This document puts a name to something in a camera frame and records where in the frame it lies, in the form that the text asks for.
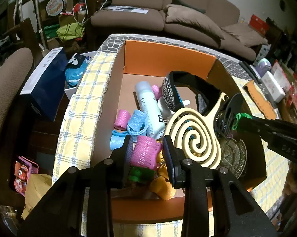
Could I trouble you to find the papers on sofa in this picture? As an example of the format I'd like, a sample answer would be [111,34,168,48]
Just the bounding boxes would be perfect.
[105,5,149,14]

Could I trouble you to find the green bag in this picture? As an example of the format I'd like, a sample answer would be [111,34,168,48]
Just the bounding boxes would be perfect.
[56,23,85,42]

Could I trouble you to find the cream spiral paddle brush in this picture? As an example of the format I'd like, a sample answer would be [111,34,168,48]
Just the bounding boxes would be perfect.
[164,93,228,170]

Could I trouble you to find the pink hair roller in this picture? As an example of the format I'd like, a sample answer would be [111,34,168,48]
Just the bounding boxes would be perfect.
[131,136,162,170]

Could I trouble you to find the person right hand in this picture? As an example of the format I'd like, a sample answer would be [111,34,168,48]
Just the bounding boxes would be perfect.
[282,162,297,197]

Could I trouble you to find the pink roller in box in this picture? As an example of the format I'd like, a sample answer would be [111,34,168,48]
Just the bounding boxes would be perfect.
[114,109,131,131]

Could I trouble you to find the light blue roller in box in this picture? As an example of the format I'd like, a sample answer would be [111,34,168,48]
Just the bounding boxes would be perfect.
[127,110,147,136]

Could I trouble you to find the white tissue box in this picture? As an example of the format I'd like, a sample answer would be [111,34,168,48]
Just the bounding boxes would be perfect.
[261,72,285,103]

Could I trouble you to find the round tin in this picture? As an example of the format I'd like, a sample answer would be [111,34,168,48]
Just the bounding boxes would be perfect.
[45,0,67,17]

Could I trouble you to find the brown sofa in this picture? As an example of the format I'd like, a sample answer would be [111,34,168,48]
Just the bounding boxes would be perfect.
[86,0,267,62]

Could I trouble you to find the brown chair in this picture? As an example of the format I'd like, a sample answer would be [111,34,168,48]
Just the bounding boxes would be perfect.
[0,47,34,178]

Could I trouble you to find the yellow plaid tablecloth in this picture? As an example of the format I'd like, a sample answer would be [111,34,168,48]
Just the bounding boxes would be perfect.
[51,52,288,236]

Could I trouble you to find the grey pebble pattern cloth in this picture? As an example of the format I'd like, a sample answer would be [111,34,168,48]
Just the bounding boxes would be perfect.
[97,34,252,80]

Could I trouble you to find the orange hair roller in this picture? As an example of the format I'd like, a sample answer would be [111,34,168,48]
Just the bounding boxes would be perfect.
[149,177,176,201]

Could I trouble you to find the orange cloth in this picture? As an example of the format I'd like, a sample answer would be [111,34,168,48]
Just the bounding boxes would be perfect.
[243,80,277,120]

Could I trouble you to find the orange cardboard box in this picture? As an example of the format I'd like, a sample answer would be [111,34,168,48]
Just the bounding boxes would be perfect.
[90,39,268,225]

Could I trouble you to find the purple container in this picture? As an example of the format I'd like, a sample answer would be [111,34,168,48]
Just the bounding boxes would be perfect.
[256,58,272,77]

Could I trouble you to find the brown cushion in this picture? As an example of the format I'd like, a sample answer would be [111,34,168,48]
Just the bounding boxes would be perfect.
[166,4,224,40]
[222,23,268,47]

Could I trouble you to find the navy blue box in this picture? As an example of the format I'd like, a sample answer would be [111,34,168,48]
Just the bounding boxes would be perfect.
[20,47,68,121]

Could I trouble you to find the black remote control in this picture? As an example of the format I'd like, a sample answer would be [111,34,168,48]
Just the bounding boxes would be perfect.
[239,61,261,85]

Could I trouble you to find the black headband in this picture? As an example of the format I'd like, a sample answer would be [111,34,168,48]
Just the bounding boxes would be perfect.
[162,71,222,113]

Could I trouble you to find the small green hair roller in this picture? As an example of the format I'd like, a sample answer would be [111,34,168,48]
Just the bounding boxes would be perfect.
[231,112,252,130]

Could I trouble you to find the black small pillow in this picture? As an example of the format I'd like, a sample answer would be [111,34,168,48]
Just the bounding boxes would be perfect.
[172,0,206,14]

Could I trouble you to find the white spray bottle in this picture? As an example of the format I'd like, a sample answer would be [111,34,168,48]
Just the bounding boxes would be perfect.
[135,81,166,140]

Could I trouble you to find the red box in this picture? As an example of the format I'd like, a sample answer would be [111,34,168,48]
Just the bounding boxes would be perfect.
[249,14,269,36]

